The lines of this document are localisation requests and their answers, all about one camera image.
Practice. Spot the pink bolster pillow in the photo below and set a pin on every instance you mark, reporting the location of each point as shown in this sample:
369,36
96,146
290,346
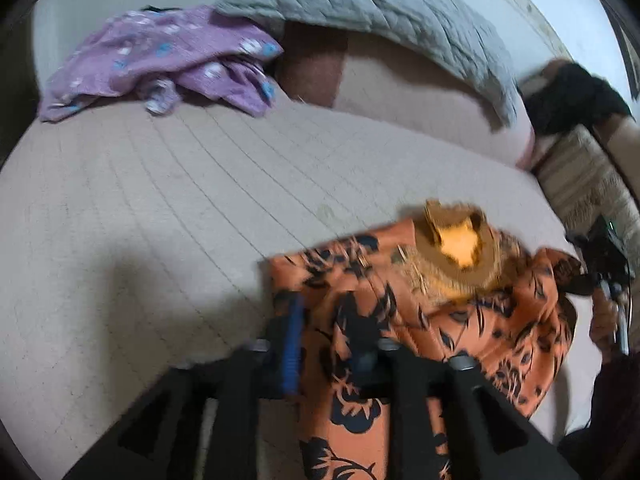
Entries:
400,95

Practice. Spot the beige striped cushion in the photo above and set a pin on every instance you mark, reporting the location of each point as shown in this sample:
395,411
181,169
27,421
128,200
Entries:
585,180

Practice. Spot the person's right hand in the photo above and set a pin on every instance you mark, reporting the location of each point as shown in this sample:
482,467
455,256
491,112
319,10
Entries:
602,322

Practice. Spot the person's right forearm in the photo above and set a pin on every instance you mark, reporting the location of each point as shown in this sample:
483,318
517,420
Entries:
615,405

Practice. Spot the orange black floral shirt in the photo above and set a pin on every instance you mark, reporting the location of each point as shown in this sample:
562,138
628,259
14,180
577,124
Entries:
425,300

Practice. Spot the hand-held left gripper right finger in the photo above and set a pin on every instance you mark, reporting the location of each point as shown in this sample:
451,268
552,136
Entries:
415,410

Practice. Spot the grey quilted pillow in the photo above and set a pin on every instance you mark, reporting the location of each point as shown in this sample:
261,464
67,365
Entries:
390,10

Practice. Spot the purple floral garment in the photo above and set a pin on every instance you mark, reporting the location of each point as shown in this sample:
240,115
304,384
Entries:
165,60

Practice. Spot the black garment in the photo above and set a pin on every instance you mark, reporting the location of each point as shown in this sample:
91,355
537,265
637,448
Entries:
570,100

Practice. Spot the black cloth under purple garment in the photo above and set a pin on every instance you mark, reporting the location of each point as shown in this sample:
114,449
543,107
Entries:
155,8

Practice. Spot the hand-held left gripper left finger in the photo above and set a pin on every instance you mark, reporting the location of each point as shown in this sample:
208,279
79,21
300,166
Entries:
292,345

